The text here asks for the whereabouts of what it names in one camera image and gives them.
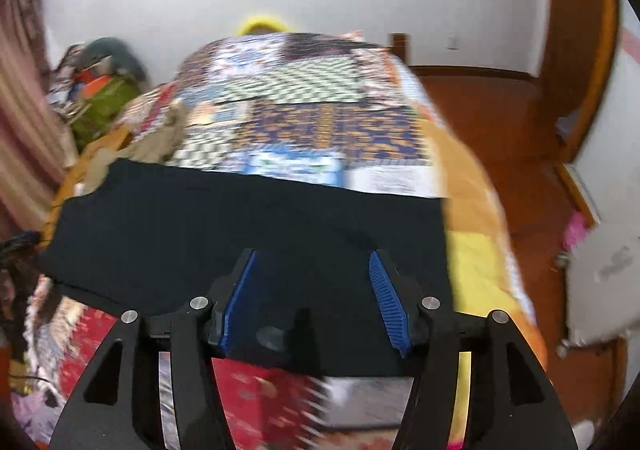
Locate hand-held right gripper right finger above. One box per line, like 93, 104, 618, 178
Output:
369, 250, 581, 450

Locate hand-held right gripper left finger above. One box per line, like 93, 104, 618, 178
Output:
47, 249, 258, 450

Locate black pants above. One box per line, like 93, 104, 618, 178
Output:
37, 157, 453, 378

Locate tan garment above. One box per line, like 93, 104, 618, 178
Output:
87, 105, 187, 193

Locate patchwork quilt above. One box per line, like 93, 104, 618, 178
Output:
10, 30, 548, 450

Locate pink cloth item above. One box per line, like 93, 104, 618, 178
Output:
564, 212, 589, 252

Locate wooden lap desk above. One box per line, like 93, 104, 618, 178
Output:
42, 122, 133, 243

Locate green patterned bag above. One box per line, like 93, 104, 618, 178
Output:
70, 77, 141, 151

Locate wooden baseboard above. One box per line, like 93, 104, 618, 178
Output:
407, 65, 538, 81

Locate orange box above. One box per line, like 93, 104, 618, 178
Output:
82, 76, 111, 96

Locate grey plush pillow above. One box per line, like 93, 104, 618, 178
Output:
87, 36, 148, 81

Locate striped brown curtain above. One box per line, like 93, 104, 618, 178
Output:
0, 0, 76, 241

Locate wooden bed post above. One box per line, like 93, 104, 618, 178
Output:
389, 33, 409, 67

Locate yellow foam bed rail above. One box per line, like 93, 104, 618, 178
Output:
237, 15, 293, 37

